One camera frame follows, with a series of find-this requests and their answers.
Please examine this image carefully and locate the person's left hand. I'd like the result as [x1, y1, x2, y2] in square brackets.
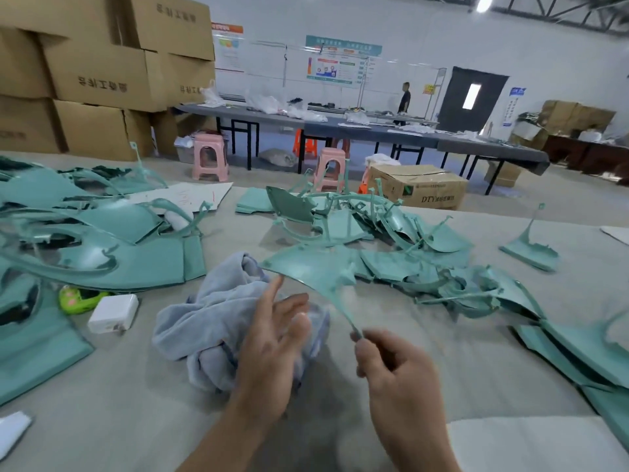
[228, 275, 314, 429]

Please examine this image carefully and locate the person's right hand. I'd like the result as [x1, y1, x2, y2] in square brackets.
[354, 329, 463, 472]

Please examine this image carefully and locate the grey-blue wiping cloth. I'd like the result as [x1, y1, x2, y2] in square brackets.
[152, 252, 332, 394]

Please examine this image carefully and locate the single green plastic part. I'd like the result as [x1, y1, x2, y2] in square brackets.
[258, 241, 365, 340]

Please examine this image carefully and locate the brown cardboard box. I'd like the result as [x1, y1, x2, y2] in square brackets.
[366, 164, 470, 210]

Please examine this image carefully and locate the pile of green plastic parts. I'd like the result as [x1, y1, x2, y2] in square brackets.
[0, 142, 629, 450]

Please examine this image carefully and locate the stack of brown cardboard boxes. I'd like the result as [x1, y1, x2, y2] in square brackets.
[0, 0, 218, 161]

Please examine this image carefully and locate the white foam sheet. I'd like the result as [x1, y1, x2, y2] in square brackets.
[445, 416, 629, 472]

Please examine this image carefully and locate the white power adapter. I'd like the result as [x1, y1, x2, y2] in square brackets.
[88, 294, 141, 335]

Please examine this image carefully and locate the white paper sheet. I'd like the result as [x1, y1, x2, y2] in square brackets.
[128, 180, 235, 227]

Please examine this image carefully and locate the green and yellow gadget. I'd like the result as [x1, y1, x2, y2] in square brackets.
[58, 285, 109, 315]

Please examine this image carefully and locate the pink plastic stool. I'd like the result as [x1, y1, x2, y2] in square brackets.
[313, 147, 348, 193]
[191, 132, 231, 183]

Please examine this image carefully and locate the orange object under table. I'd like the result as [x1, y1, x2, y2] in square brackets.
[293, 128, 318, 160]

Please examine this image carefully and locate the long grey work table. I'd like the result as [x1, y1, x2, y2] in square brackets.
[175, 103, 552, 195]

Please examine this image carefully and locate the heap of clear plastic bags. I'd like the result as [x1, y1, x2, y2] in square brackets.
[201, 85, 326, 122]

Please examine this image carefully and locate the white oval plastic piece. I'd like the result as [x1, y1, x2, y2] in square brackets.
[0, 410, 33, 461]

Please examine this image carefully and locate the dark door with window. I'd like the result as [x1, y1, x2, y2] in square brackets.
[436, 66, 510, 134]

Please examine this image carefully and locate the colourful wall poster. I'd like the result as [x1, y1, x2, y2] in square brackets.
[305, 50, 367, 85]

